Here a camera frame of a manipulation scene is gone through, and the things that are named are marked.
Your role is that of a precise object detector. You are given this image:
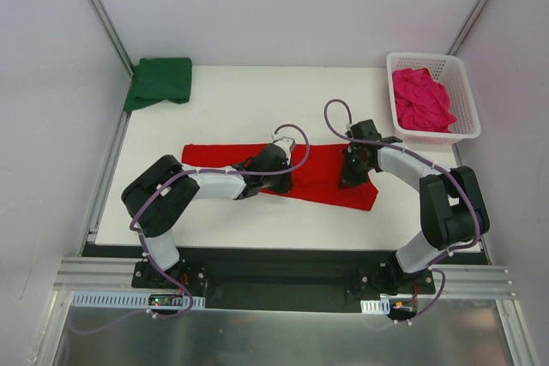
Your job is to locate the red t shirt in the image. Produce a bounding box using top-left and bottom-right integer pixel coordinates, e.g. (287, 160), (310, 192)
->
(181, 144), (378, 211)

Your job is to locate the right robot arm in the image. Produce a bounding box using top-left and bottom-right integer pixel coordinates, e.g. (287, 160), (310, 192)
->
(339, 120), (490, 296)

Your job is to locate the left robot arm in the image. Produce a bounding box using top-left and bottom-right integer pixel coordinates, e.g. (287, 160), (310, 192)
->
(121, 137), (295, 288)

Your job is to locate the pink t shirt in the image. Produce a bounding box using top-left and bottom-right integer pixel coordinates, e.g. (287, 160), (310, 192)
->
(392, 68), (457, 133)

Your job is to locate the white plastic basket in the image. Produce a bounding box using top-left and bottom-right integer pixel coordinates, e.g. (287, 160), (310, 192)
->
(386, 51), (481, 145)

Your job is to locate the folded green t shirt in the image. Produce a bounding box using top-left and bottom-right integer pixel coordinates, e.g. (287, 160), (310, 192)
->
(124, 57), (193, 112)

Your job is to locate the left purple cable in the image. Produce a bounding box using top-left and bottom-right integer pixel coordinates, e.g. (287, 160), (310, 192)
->
(68, 123), (311, 335)

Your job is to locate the purple cable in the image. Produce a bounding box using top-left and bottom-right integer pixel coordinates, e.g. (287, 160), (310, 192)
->
(68, 123), (311, 335)
(323, 99), (482, 327)

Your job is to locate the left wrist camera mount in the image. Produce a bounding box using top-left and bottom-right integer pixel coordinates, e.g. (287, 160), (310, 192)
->
(273, 135), (296, 157)

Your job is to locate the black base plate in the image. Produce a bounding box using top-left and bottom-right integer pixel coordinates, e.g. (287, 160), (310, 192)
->
(81, 243), (492, 311)

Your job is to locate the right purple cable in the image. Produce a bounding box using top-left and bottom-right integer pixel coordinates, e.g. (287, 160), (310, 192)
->
(323, 99), (482, 327)

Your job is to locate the right white cable duct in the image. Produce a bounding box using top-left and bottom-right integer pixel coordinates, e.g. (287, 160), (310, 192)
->
(360, 298), (390, 315)

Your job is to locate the white cable duct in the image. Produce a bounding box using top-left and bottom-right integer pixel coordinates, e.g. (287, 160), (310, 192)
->
(72, 291), (206, 310)
(360, 298), (390, 315)

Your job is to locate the aluminium frame rail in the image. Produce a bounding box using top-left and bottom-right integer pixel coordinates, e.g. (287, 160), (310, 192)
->
(53, 257), (138, 291)

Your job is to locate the left white cable duct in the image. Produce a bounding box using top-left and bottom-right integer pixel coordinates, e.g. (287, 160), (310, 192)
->
(72, 291), (206, 310)

